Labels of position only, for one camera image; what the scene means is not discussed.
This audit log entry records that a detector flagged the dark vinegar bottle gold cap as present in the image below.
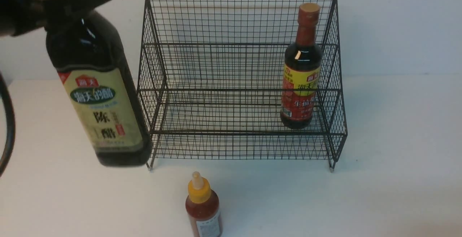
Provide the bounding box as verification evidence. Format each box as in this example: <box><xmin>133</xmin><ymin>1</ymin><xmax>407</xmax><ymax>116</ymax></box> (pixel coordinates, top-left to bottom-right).
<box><xmin>46</xmin><ymin>10</ymin><xmax>152</xmax><ymax>167</ymax></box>

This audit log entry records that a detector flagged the soy sauce bottle red label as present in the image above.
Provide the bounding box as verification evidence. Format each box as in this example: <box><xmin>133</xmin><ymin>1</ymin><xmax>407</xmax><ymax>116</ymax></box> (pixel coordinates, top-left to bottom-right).
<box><xmin>279</xmin><ymin>3</ymin><xmax>323</xmax><ymax>130</ymax></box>

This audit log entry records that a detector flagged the small chili sauce bottle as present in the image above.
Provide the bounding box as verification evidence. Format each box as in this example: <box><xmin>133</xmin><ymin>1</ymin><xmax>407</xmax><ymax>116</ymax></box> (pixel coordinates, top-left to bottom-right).
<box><xmin>185</xmin><ymin>171</ymin><xmax>223</xmax><ymax>237</ymax></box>

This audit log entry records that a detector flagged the black wire mesh rack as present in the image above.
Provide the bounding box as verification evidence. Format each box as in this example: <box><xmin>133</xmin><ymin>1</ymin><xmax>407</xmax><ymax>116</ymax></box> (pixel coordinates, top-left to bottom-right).
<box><xmin>137</xmin><ymin>0</ymin><xmax>348</xmax><ymax>171</ymax></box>

